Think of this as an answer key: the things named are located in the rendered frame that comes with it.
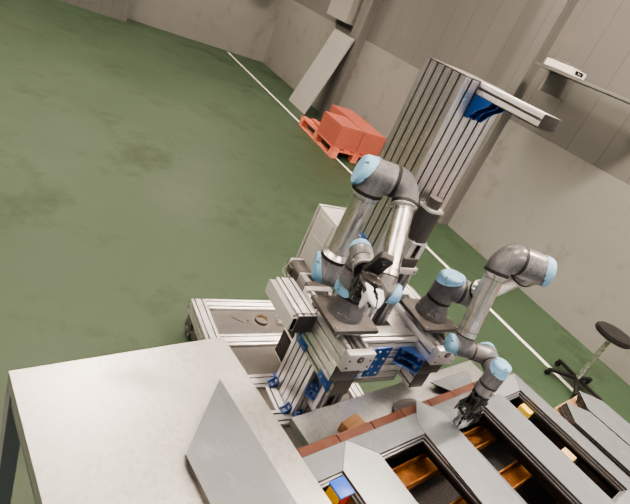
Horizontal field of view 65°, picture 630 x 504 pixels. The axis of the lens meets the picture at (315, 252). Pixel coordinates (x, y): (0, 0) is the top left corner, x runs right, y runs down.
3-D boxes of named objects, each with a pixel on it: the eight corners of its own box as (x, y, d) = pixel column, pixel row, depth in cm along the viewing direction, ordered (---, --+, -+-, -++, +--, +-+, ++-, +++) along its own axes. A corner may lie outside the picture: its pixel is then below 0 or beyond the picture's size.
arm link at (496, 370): (509, 358, 187) (516, 374, 180) (494, 379, 192) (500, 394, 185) (491, 352, 186) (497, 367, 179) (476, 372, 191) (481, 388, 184)
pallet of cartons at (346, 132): (377, 168, 807) (390, 140, 785) (330, 158, 756) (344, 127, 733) (339, 135, 904) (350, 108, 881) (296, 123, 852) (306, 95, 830)
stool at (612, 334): (611, 405, 440) (659, 354, 412) (580, 410, 413) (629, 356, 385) (565, 362, 478) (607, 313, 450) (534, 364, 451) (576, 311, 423)
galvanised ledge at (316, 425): (494, 390, 269) (497, 386, 267) (317, 465, 182) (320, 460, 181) (467, 364, 281) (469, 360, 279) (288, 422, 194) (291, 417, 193)
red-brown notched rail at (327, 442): (508, 382, 258) (514, 374, 256) (250, 489, 150) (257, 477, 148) (502, 376, 261) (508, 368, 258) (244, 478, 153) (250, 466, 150)
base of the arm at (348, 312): (322, 300, 204) (331, 281, 200) (351, 300, 213) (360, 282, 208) (338, 324, 194) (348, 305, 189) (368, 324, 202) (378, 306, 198)
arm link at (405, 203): (418, 182, 185) (389, 308, 172) (392, 172, 183) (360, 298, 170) (433, 172, 174) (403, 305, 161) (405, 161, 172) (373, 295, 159)
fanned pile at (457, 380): (486, 389, 261) (490, 384, 259) (444, 406, 235) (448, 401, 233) (469, 372, 268) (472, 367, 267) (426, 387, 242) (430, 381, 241)
